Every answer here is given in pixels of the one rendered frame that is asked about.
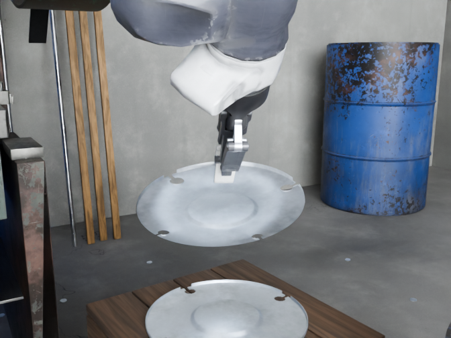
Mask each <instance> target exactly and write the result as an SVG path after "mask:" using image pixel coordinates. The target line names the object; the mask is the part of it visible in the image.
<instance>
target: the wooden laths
mask: <svg viewBox="0 0 451 338"><path fill-rule="evenodd" d="M49 12H50V25H51V32H52V45H53V53H54V65H55V73H56V86H57V93H58V106H59V113H60V126H61V133H62V147H63V154H64V167H65V174H66V187H67V194H68V207H69V214H70V227H71V234H72V246H73V247H76V246H77V235H76V227H75V219H74V207H73V199H72V186H71V179H70V166H69V159H68V145H67V138H66V125H65V118H64V104H63V97H62V84H61V77H60V63H59V56H58V43H57V36H56V22H55V15H54V10H49ZM93 17H94V24H95V39H96V47H97V61H98V69H99V84H100V92H101V106H102V115H103V129H104V137H105V151H106V160H107V174H108V182H109V197H110V205H111V219H112V227H113V238H114V239H121V229H120V221H119V207H118V198H117V183H116V175H115V160H114V153H113V138H112V129H111V115H110V106H109V91H108V84H107V69H106V61H105V46H104V37H103V22H102V14H101V11H94V12H93ZM65 18H66V32H67V39H68V53H69V60H70V73H71V81H72V94H73V102H74V116H75V123H76V131H77V143H78V151H79V165H80V172H81V186H82V193H83V206H84V214H85V228H86V235H87V244H92V243H95V234H94V227H93V213H92V206H91V192H90V184H89V171H88V163H87V149H86V141H85V128H84V120H83V106H82V99H81V85H80V77H79V63H78V56H77V42H76V35H75V27H74V13H73V11H65ZM79 23H80V31H81V46H82V53H83V67H84V75H85V88H86V96H87V111H88V118H89V132H90V140H91V153H92V161H93V176H94V183H95V197H96V205H97V218H98V226H99V240H100V241H105V240H107V228H106V220H105V205H104V198H103V183H102V175H101V161H100V153H99V139H98V131H97V117H96V109H95V95H94V87H93V73H92V65H91V51H90V43H89V29H88V21H87V12H86V11H79Z"/></svg>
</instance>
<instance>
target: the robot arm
mask: <svg viewBox="0 0 451 338"><path fill-rule="evenodd" d="M297 1H298V0H110V4H111V9H112V11H113V14H114V16H115V18H116V20H117V22H119V23H120V24H121V25H122V26H123V27H124V28H125V29H126V30H127V31H128V32H129V33H130V34H131V35H133V37H135V38H137V39H140V40H144V41H147V42H150V43H153V44H157V45H159V46H175V47H185V46H194V45H195V46H194V47H193V49H192V50H191V52H190V53H189V54H188V55H187V56H186V58H185V59H184V60H183V61H182V62H181V63H180V64H179V65H178V66H177V68H176V69H175V70H174V71H173V72H172V74H171V77H170V83H171V85H172V86H173V87H174V88H175V89H176V90H177V91H178V92H179V93H180V94H181V95H182V96H183V97H184V98H186V99H187V100H188V101H190V102H192V103H193V104H195V105H196V106H198V107H200V108H201V109H202V110H204V111H206V112H208V113H209V114H210V115H217V114H219V119H218V126H217V129H218V132H219V136H218V139H217V142H218V144H221V145H220V146H217V147H216V153H215V156H214V162H215V164H216V165H215V175H214V183H233V182H234V176H235V172H238V171H239V169H240V166H241V164H242V160H243V158H244V155H245V153H246V152H247V151H248V148H249V143H248V142H247V139H246V138H242V136H243V135H244V134H246V132H247V128H248V123H249V122H250V121H251V118H252V112H253V111H254V110H255V109H257V108H259V107H260V106H261V105H262V104H263V103H264V102H265V100H266V99H267V96H268V92H269V89H270V85H271V84H272V83H273V81H274V80H275V78H276V77H277V74H278V73H279V71H280V69H281V64H282V61H283V56H284V53H285V49H286V46H287V41H288V39H289V29H288V24H289V22H290V20H291V18H292V17H293V15H294V13H295V10H296V6H297Z"/></svg>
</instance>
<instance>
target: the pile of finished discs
mask: <svg viewBox="0 0 451 338"><path fill-rule="evenodd" d="M187 288H188V289H189V290H195V293H192V294H187V293H185V291H186V290H185V289H184V288H183V289H181V287H179V288H176V289H174V290H171V291H170V292H167V293H166V294H164V295H163V296H161V297H160V298H159V299H158V300H156V301H155V302H154V303H153V304H152V306H151V307H150V308H149V309H148V312H147V314H146V319H145V325H146V331H147V334H148V336H149V338H304V336H305V335H306V333H307V329H308V316H307V313H306V311H305V309H304V308H303V306H302V305H301V304H300V303H299V302H298V301H297V300H296V299H295V298H293V297H292V296H291V297H290V298H289V297H286V298H285V300H284V301H277V300H275V299H274V298H275V297H278V296H281V297H284V296H285V295H284V294H283V293H282V290H279V289H277V288H274V287H272V286H268V285H265V284H261V283H257V282H251V281H245V280H208V281H202V282H196V283H192V284H191V286H190V287H187Z"/></svg>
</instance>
